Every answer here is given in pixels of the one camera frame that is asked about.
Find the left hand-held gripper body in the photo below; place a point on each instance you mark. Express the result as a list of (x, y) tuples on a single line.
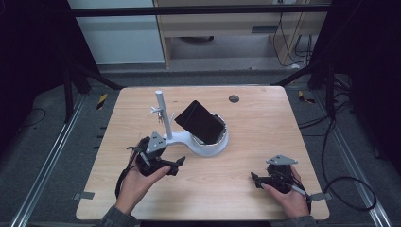
[(151, 157)]

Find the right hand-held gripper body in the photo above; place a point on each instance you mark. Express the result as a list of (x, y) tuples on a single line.
[(280, 176)]

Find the white key stand with tray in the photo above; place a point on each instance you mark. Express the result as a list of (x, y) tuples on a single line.
[(179, 138)]

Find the bunch of metal keys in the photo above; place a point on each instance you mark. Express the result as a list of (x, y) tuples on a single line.
[(160, 117)]

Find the black wallet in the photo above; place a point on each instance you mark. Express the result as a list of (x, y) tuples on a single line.
[(200, 123)]

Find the person's right hand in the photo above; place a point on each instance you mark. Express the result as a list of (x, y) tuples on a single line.
[(291, 201)]

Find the person's left hand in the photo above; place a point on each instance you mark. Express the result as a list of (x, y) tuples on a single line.
[(135, 189)]

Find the grey tape strip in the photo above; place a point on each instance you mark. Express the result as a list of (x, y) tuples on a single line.
[(321, 196), (84, 195)]

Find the yellow black floor tape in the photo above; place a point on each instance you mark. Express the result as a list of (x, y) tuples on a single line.
[(101, 101), (305, 98)]

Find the grey round table grommet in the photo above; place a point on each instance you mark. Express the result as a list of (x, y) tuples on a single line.
[(233, 98)]

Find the black metal stand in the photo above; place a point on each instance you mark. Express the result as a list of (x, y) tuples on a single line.
[(329, 91), (68, 94)]

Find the white cabinet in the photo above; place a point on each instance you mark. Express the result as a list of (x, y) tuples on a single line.
[(119, 38)]

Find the light wooden desk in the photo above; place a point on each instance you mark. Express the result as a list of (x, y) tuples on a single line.
[(220, 22)]

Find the metal floor rail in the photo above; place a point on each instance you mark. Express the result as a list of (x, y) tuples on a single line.
[(47, 164), (356, 164)]

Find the black horizontal frame bar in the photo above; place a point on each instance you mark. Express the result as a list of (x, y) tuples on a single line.
[(189, 10)]

